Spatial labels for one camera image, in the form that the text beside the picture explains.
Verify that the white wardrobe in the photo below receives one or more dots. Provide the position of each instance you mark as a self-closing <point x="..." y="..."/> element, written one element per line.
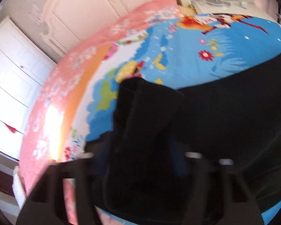
<point x="96" y="9"/>

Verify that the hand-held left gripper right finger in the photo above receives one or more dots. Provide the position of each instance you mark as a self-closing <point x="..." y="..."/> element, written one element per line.
<point x="180" y="166"/>

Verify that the white drawer cabinet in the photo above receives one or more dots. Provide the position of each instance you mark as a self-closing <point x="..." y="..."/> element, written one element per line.
<point x="11" y="75"/>

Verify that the white nightstand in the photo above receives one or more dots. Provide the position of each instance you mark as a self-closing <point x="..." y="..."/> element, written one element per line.
<point x="215" y="8"/>

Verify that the red cloth piece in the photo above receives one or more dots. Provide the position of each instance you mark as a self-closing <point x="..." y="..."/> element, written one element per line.
<point x="10" y="127"/>

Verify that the blue cartoon printed bed sheet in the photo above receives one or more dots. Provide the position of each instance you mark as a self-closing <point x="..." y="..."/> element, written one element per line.
<point x="189" y="51"/>

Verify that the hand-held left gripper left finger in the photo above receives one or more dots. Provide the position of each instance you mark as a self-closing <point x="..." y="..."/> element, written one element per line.
<point x="84" y="180"/>

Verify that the black light stand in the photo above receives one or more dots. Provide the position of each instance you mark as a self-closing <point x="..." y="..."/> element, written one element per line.
<point x="279" y="9"/>

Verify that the black pants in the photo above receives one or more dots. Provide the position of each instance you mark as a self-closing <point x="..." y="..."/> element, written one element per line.
<point x="224" y="110"/>

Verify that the pink floral quilt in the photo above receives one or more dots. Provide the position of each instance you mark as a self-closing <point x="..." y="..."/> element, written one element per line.
<point x="68" y="75"/>

